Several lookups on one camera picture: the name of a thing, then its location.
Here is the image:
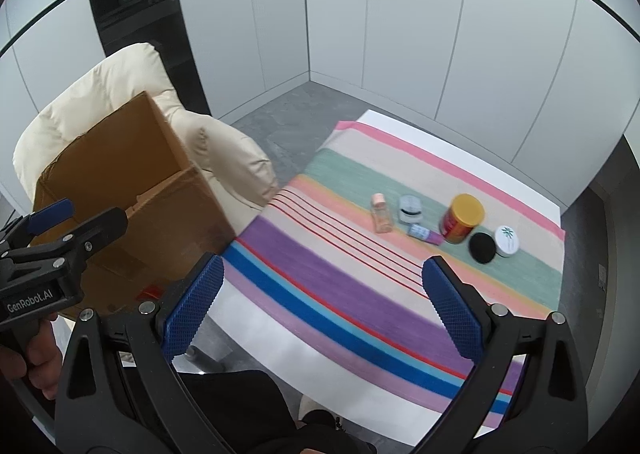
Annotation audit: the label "cream padded chair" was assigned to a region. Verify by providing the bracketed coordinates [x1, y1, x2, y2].
[12, 43, 278, 372]

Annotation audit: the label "clear round jar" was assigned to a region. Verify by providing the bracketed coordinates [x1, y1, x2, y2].
[398, 195, 425, 225]

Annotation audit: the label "small blue vial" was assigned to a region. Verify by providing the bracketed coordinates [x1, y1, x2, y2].
[407, 224, 443, 245]

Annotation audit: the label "person's left hand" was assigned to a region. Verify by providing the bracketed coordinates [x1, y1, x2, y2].
[0, 314, 65, 402]

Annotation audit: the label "small pink bottle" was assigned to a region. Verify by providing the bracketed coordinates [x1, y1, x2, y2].
[371, 193, 393, 234]

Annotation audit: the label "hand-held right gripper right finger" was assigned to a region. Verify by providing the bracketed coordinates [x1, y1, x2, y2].
[412, 255, 590, 454]

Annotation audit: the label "striped blanket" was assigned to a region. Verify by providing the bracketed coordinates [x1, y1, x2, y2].
[222, 120, 566, 430]

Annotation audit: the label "brown cardboard box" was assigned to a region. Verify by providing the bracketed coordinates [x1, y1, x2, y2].
[32, 91, 237, 322]

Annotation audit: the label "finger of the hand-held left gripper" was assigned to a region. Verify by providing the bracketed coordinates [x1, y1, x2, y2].
[30, 206, 129, 280]
[0, 199, 76, 255]

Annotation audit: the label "black round compact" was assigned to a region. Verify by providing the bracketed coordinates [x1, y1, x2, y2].
[469, 232, 496, 265]

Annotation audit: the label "person's black trousers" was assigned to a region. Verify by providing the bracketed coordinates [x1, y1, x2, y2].
[175, 369, 376, 454]

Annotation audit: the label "red can with yellow lid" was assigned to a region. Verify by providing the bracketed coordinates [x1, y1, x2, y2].
[439, 194, 485, 245]

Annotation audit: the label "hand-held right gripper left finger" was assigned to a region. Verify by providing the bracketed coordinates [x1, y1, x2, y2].
[54, 251, 226, 454]

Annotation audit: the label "white round tin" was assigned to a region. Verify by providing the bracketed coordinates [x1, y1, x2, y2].
[492, 225, 520, 257]

